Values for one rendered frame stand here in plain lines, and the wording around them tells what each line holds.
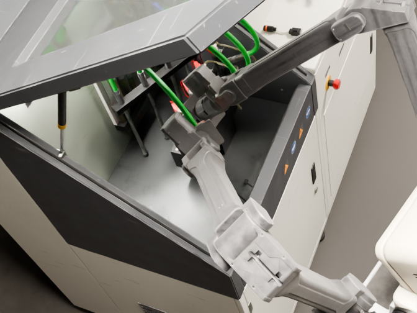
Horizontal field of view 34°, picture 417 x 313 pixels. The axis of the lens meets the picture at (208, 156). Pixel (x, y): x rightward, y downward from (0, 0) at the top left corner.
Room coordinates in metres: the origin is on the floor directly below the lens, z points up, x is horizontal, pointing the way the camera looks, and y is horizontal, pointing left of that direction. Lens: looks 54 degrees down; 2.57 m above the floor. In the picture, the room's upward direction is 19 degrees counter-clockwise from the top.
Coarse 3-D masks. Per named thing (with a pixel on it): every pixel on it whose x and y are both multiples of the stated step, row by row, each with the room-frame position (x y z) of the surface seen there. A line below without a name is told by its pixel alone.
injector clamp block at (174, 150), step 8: (224, 72) 1.45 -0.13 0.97; (232, 112) 1.33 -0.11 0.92; (224, 120) 1.29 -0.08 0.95; (232, 120) 1.32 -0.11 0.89; (216, 128) 1.25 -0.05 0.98; (224, 128) 1.28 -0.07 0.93; (232, 128) 1.31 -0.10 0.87; (224, 136) 1.27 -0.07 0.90; (232, 136) 1.30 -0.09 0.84; (224, 144) 1.26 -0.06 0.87; (176, 152) 1.21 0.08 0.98; (224, 152) 1.25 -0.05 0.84; (176, 160) 1.21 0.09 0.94
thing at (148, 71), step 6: (150, 72) 1.13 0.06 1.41; (156, 78) 1.11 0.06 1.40; (114, 84) 1.34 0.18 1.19; (162, 84) 1.09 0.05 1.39; (114, 90) 1.34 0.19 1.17; (168, 90) 1.08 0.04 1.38; (174, 96) 1.07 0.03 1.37; (174, 102) 1.06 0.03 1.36; (180, 102) 1.06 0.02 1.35; (180, 108) 1.05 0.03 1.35; (186, 114) 1.04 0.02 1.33; (192, 120) 1.03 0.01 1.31
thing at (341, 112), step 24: (336, 48) 1.50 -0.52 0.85; (360, 48) 1.70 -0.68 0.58; (336, 72) 1.49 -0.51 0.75; (360, 72) 1.69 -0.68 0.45; (336, 96) 1.47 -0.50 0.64; (360, 96) 1.69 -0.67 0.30; (336, 120) 1.46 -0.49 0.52; (360, 120) 1.69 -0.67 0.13; (336, 144) 1.44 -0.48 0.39; (336, 168) 1.43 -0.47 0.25; (336, 192) 1.42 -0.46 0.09
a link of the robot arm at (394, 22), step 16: (368, 0) 0.98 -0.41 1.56; (384, 0) 0.96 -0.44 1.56; (400, 0) 0.95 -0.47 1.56; (368, 16) 0.93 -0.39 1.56; (384, 16) 0.91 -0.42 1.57; (400, 16) 0.90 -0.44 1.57; (384, 32) 0.91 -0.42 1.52; (400, 32) 0.89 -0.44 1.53; (416, 32) 0.89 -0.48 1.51; (400, 48) 0.88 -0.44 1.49; (416, 48) 0.87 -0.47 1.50; (400, 64) 0.87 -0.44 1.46; (416, 64) 0.85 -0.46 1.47; (416, 80) 0.84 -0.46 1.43; (416, 96) 0.83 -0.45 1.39; (416, 112) 0.81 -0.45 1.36
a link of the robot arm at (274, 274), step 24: (240, 216) 0.56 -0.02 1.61; (216, 240) 0.55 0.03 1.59; (240, 240) 0.52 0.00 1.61; (264, 240) 0.51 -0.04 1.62; (240, 264) 0.49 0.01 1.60; (264, 264) 0.48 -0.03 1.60; (288, 264) 0.46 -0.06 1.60; (264, 288) 0.45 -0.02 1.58; (288, 288) 0.45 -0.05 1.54; (312, 288) 0.46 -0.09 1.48; (336, 288) 0.50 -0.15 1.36; (360, 288) 0.51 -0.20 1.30; (336, 312) 0.47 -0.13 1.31
